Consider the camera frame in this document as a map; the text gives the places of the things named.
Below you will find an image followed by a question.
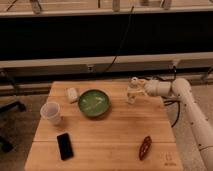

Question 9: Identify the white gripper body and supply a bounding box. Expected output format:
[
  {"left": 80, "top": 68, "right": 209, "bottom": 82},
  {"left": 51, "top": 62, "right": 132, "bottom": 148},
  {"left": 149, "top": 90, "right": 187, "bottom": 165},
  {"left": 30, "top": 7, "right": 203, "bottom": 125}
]
[{"left": 139, "top": 79, "right": 171, "bottom": 97}]

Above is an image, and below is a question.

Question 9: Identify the white labelled plastic bottle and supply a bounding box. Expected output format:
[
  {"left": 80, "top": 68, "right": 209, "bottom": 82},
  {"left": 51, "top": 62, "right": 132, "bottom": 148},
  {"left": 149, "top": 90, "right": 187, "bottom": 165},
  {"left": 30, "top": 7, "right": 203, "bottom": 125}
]
[{"left": 127, "top": 77, "right": 140, "bottom": 104}]

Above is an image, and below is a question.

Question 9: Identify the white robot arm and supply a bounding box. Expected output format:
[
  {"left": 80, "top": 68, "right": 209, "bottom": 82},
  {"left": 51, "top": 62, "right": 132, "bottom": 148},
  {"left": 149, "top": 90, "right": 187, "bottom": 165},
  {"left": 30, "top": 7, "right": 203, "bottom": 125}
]
[{"left": 138, "top": 78, "right": 213, "bottom": 171}]

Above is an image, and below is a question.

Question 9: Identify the red brown oblong object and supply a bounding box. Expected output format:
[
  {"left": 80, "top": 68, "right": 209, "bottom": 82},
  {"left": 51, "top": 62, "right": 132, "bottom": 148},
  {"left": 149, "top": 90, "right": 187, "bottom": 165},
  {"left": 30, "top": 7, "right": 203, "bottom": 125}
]
[{"left": 139, "top": 136, "right": 152, "bottom": 160}]

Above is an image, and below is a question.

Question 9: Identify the green bowl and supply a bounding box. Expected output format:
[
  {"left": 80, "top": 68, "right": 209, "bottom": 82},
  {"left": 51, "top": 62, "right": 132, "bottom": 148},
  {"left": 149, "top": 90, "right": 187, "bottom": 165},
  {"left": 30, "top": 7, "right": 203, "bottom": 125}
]
[{"left": 78, "top": 89, "right": 110, "bottom": 118}]

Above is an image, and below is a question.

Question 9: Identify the small white box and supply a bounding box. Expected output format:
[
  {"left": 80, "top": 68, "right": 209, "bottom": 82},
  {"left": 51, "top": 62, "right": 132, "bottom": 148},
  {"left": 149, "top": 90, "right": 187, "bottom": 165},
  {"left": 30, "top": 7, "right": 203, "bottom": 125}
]
[{"left": 67, "top": 88, "right": 79, "bottom": 103}]

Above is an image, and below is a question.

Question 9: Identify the black smartphone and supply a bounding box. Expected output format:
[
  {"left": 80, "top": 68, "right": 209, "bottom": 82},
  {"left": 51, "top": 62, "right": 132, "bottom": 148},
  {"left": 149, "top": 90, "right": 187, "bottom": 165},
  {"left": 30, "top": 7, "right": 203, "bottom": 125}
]
[{"left": 57, "top": 133, "right": 74, "bottom": 160}]

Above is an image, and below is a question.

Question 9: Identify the translucent white plastic cup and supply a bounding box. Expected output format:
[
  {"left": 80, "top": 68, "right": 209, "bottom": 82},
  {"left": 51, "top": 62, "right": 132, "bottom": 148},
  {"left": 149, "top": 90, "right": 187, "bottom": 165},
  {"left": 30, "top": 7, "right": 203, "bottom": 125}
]
[{"left": 40, "top": 102, "right": 62, "bottom": 125}]

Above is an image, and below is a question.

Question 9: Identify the black office chair base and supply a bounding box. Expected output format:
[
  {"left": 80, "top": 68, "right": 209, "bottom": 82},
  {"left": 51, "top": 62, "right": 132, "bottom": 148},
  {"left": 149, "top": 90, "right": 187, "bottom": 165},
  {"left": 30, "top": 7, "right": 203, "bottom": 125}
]
[{"left": 0, "top": 68, "right": 27, "bottom": 154}]

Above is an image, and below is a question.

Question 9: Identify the black hanging cable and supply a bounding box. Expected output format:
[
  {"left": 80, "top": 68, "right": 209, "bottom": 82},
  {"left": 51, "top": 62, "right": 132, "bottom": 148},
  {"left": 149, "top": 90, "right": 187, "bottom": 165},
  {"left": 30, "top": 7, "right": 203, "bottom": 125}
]
[{"left": 101, "top": 5, "right": 135, "bottom": 74}]

